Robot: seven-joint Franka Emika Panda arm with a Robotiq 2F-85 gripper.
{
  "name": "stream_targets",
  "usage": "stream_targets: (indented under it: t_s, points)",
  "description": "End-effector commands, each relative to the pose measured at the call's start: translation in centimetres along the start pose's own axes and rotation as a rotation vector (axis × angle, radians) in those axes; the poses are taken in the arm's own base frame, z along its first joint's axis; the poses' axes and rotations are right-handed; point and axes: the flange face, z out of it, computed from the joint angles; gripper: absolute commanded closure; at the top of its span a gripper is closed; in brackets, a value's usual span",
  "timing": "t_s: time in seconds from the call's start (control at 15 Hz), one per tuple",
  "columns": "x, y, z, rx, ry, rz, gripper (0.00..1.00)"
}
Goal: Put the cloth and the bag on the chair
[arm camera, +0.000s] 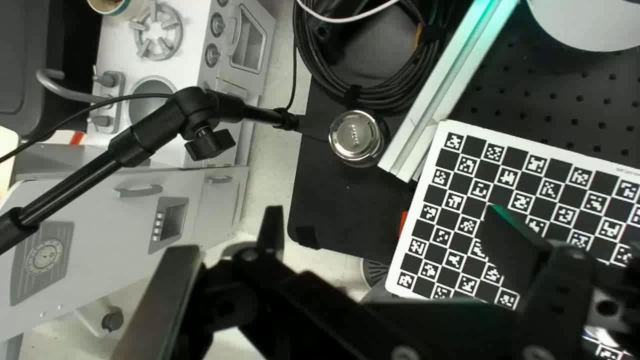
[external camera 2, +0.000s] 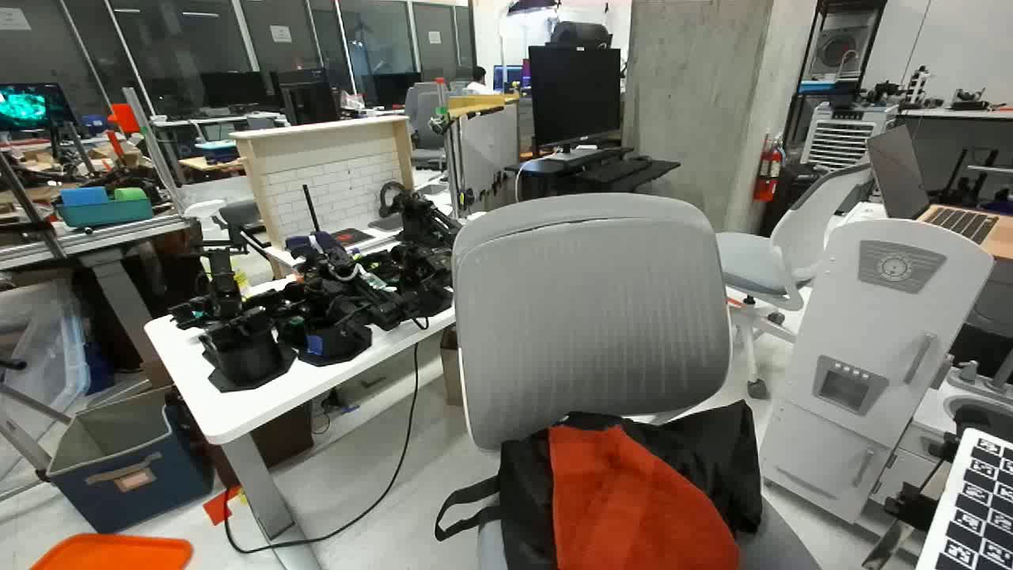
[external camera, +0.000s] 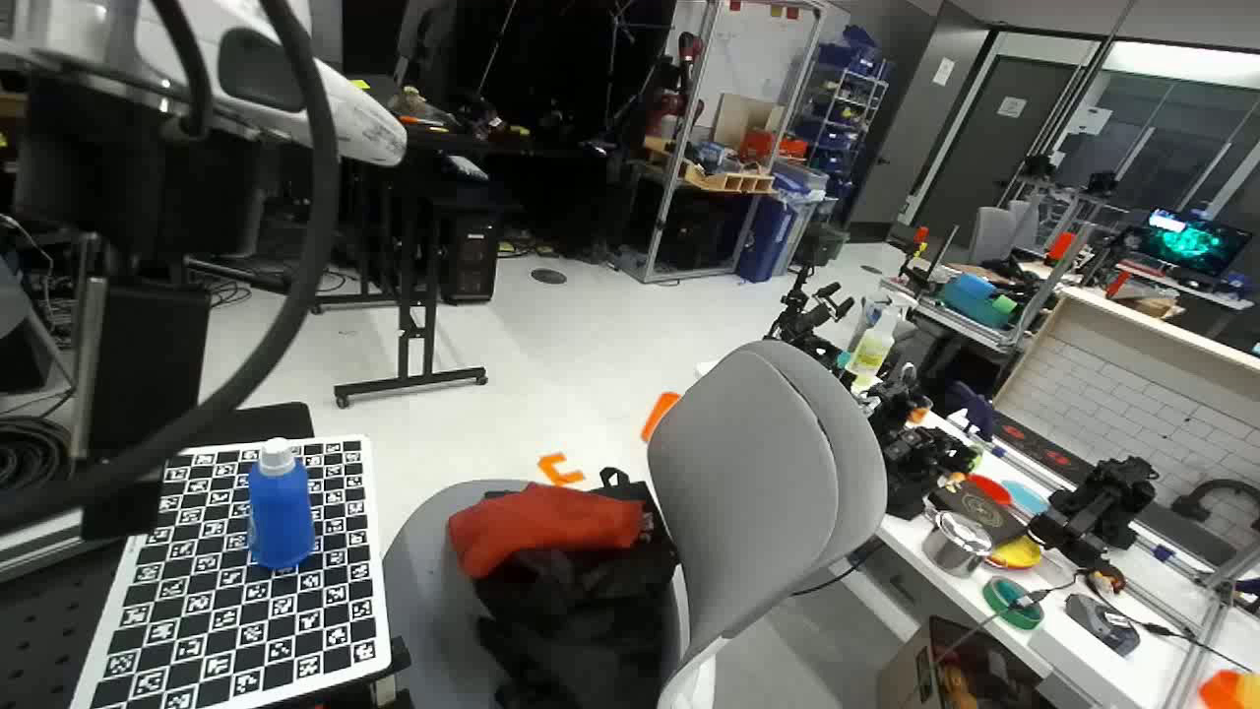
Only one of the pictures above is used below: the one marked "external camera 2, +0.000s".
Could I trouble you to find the open silver laptop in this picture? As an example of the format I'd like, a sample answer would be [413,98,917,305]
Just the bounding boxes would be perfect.
[868,128,1013,260]

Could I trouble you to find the orange plastic lid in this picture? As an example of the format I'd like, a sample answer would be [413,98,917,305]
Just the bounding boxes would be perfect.
[30,532,194,570]

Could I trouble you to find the checkerboard calibration board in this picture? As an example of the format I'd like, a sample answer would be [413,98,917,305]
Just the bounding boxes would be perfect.
[916,429,1013,570]

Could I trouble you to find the white pegboard panel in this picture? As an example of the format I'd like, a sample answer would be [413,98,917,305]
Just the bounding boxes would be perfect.
[234,117,413,245]

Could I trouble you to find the grey mesh office chair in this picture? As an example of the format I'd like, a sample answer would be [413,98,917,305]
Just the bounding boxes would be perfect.
[454,192,815,570]

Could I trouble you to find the black computer monitor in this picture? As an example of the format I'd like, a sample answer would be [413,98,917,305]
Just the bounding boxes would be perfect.
[530,47,619,147]

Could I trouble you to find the blue storage bin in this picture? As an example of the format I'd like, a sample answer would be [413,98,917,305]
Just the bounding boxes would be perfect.
[47,394,212,532]

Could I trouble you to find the red fire extinguisher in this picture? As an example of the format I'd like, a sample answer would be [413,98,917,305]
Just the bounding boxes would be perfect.
[753,136,784,206]

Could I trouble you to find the black fabric bag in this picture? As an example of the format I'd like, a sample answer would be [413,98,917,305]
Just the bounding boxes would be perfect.
[435,401,764,570]

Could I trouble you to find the black power cable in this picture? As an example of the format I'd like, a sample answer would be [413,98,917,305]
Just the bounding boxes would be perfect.
[217,338,425,556]

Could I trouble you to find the white toy kitchen fridge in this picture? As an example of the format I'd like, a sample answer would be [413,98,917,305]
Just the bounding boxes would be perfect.
[759,220,995,522]

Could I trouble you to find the teal screen monitor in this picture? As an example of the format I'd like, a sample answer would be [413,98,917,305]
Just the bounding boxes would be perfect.
[0,83,72,133]

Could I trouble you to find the orange red cloth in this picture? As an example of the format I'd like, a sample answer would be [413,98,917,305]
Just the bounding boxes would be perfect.
[546,429,740,570]

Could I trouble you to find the white desk with gear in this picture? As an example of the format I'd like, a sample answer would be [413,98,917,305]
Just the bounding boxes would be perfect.
[144,182,460,550]

